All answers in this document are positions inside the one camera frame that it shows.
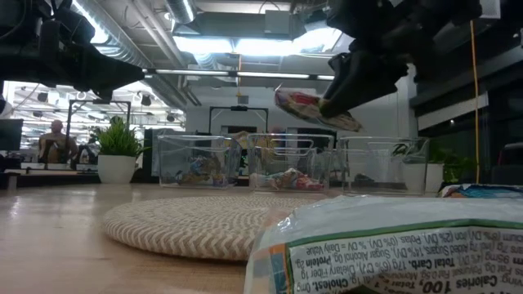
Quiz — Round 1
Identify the person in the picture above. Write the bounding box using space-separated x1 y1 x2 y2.
38 118 79 165

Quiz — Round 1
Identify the spiky green potted plant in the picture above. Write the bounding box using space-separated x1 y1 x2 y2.
90 115 151 185

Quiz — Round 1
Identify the bright ceiling light panel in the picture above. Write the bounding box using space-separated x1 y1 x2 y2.
173 26 344 57

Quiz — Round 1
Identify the silver ventilation duct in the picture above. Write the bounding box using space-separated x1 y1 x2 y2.
71 0 193 109

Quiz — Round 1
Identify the long ceiling light tube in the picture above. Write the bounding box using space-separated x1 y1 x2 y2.
142 68 336 82

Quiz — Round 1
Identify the dark background bench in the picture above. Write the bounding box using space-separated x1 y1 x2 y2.
0 167 101 189

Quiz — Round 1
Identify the round woven beige mat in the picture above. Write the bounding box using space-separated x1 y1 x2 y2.
101 194 328 262

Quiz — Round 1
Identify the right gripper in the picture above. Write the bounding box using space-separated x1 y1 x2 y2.
319 7 410 118

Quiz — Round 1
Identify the red green chewy granola bar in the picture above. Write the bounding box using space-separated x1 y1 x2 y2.
274 87 364 133
249 167 302 190
294 176 327 191

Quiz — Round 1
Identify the blue granola bar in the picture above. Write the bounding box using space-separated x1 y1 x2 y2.
439 182 523 200
175 171 217 187
191 156 228 180

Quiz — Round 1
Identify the green orange granola bar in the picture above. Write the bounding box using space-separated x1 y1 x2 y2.
244 194 523 294

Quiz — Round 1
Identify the yellow cable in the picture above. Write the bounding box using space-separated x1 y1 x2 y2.
468 19 481 185

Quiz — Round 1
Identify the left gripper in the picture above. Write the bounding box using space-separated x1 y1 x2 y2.
38 18 146 101

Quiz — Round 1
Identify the dark monitor screen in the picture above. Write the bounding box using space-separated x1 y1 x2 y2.
0 118 25 152

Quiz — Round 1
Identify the broad-leaf green potted plant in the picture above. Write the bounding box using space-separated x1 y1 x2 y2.
391 140 477 194

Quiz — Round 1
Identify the clear plastic bin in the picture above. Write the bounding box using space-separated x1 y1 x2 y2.
246 132 335 193
337 136 430 196
157 134 243 190

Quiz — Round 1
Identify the black background rig frame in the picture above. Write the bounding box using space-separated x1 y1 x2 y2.
208 105 270 136
65 99 132 167

